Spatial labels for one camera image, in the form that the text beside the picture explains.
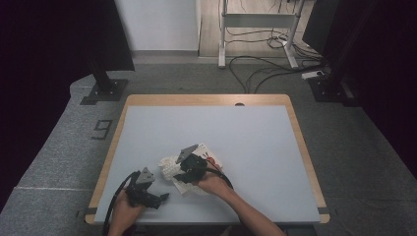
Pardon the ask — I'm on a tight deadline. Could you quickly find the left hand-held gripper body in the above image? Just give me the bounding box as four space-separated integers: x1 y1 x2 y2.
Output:
126 166 160 207

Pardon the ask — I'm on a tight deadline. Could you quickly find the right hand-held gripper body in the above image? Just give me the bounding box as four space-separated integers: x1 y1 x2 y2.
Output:
175 144 209 180

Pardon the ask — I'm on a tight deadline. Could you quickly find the caterpillar picture book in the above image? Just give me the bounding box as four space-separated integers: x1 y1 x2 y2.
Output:
171 143 223 197

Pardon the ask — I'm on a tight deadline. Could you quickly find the person's right hand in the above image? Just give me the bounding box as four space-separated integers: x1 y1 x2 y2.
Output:
195 170 232 197

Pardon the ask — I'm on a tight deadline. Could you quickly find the person's left hand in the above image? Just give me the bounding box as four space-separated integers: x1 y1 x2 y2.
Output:
109 190 146 234

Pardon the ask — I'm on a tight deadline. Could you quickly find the light grey table mat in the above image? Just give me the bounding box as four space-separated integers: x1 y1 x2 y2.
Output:
93 105 321 224

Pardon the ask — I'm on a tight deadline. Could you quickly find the wooden table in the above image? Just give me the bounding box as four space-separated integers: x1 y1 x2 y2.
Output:
85 93 330 225

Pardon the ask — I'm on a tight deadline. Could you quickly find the black stand with square base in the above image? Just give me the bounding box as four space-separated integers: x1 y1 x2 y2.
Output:
80 55 129 106

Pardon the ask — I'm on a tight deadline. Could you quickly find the white power strip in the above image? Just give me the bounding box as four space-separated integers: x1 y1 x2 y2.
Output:
301 70 326 81

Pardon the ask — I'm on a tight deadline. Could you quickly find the dark curtain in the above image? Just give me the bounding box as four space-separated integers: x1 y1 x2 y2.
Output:
0 0 136 212
302 0 417 180

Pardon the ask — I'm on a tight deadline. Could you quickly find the black stand with long base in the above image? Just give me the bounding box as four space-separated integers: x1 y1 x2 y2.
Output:
307 0 363 108

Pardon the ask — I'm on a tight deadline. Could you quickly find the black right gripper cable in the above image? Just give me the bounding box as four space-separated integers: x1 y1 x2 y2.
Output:
203 165 235 191

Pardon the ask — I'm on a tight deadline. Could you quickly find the tangle of black floor cables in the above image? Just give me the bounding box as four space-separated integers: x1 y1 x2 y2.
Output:
225 0 328 94

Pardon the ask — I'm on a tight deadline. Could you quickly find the white metal desk frame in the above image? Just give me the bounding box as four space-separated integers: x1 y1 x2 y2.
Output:
217 0 308 70

